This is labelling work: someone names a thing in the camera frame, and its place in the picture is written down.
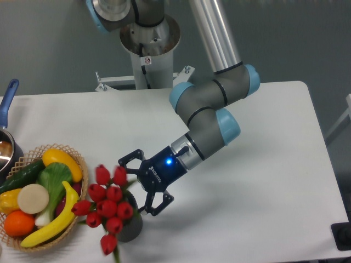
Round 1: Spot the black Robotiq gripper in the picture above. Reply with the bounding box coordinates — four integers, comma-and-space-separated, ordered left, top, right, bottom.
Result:
117, 146, 189, 216

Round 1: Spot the red tulip bouquet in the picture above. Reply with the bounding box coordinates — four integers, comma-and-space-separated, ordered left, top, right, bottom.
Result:
71, 164, 137, 262

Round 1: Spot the dark grey ribbed vase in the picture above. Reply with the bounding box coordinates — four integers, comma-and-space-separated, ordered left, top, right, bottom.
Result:
117, 191, 143, 243

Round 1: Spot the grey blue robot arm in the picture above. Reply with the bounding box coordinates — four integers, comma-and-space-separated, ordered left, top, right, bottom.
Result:
86, 1, 260, 216

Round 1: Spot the purple red vegetable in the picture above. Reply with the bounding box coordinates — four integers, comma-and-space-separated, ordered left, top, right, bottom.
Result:
55, 182, 82, 217

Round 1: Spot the green bok choy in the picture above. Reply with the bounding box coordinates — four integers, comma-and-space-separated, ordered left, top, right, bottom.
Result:
35, 162, 72, 228

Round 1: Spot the yellow squash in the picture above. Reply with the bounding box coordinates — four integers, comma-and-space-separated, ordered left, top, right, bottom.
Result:
42, 148, 83, 182

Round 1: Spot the yellow banana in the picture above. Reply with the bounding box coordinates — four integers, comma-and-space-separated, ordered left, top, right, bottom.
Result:
20, 181, 79, 248

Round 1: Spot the woven wicker basket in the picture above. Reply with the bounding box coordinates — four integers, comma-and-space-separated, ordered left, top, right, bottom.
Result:
1, 144, 88, 253

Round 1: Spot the beige round disc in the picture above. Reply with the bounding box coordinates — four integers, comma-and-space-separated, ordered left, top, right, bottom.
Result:
17, 184, 49, 214

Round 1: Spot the green cucumber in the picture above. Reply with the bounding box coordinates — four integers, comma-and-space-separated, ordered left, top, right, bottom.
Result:
1, 159, 45, 193

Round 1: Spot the orange fruit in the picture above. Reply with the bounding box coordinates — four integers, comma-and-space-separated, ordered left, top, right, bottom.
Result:
4, 210, 35, 237

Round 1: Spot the yellow bell pepper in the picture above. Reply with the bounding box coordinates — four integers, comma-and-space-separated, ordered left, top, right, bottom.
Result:
1, 188, 21, 215

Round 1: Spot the black device at table edge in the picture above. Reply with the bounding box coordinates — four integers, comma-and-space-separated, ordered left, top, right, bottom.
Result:
331, 222, 350, 251

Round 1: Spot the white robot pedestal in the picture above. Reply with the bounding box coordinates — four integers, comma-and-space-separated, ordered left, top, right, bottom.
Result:
95, 14, 195, 92

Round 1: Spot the blue handled saucepan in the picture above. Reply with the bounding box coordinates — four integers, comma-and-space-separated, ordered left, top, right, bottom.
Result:
1, 79, 23, 185

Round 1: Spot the white frame at right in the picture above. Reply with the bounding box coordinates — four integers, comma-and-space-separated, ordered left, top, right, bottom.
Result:
325, 94, 350, 146

